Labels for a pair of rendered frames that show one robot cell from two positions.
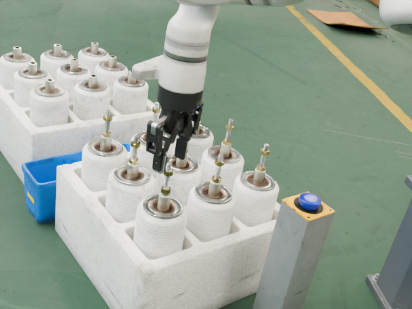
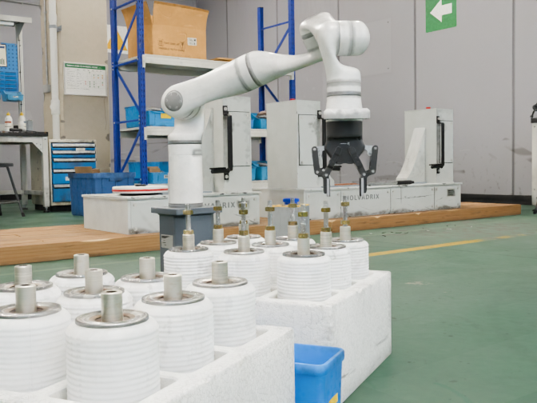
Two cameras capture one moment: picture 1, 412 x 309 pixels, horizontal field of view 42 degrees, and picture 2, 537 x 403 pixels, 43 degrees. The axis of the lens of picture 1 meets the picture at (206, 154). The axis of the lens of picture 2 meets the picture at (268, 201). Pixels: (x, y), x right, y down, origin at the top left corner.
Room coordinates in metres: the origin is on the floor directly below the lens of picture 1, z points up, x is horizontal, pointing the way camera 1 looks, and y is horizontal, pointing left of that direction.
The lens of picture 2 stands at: (1.57, 1.29, 0.41)
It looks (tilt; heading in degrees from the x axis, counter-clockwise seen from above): 3 degrees down; 245
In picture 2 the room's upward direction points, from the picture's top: 1 degrees counter-clockwise
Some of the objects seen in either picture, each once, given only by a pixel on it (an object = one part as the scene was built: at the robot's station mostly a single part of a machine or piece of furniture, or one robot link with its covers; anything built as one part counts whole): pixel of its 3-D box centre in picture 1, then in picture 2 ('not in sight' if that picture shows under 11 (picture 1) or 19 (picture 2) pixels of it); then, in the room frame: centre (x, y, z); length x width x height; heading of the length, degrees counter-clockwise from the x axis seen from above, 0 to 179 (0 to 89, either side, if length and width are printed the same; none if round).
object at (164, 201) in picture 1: (164, 201); (345, 233); (0.83, 0.06, 0.26); 0.02 x 0.02 x 0.03
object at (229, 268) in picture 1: (171, 225); (271, 325); (1.00, 0.05, 0.09); 0.39 x 0.39 x 0.18; 41
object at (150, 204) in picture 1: (163, 206); (345, 240); (0.83, 0.06, 0.25); 0.08 x 0.08 x 0.01
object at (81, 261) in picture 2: (132, 77); (81, 265); (1.40, 0.24, 0.26); 0.02 x 0.02 x 0.03
